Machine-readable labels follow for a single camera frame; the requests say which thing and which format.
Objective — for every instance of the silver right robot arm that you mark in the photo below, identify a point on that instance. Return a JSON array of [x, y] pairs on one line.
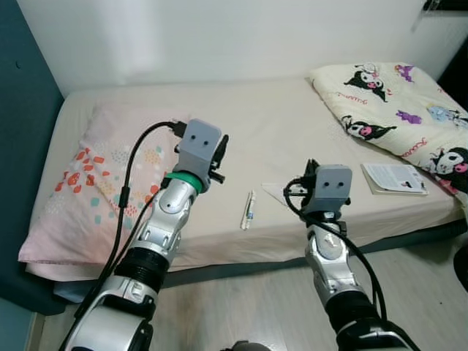
[[329, 256]]

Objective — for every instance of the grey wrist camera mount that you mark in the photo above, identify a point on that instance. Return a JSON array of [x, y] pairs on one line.
[[333, 186], [199, 142]]

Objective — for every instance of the white printed booklet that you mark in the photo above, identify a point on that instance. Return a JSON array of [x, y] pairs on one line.
[[395, 178]]

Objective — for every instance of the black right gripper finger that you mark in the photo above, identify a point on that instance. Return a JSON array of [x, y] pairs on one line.
[[311, 170]]

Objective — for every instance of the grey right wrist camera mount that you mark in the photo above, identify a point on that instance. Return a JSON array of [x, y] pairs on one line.
[[333, 186]]

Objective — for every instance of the beige bed mattress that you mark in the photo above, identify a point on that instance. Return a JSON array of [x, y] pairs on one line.
[[292, 131]]

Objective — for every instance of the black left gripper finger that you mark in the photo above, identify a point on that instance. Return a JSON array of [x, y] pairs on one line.
[[221, 150]]

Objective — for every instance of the dark blue bed frame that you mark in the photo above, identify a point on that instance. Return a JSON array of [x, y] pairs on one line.
[[409, 240]]

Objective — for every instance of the white board panel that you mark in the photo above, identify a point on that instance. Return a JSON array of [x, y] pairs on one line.
[[439, 36]]

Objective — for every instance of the blue-grey padded headboard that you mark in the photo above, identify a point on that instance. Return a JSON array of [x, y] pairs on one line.
[[29, 146]]

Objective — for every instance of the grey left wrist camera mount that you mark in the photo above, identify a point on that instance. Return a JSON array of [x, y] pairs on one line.
[[199, 142]]

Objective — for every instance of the pink dotted pillow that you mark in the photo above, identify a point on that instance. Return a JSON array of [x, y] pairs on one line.
[[88, 183]]

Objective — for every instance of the cream cartoon print blanket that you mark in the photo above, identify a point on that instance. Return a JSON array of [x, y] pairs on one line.
[[380, 95]]

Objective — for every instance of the black cabinet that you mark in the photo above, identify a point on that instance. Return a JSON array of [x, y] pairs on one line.
[[457, 69]]

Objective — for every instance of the white paper tissue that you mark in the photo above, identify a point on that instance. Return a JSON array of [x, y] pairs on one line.
[[276, 191]]

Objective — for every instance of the grey robot right foot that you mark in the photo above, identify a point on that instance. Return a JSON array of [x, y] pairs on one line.
[[250, 346]]

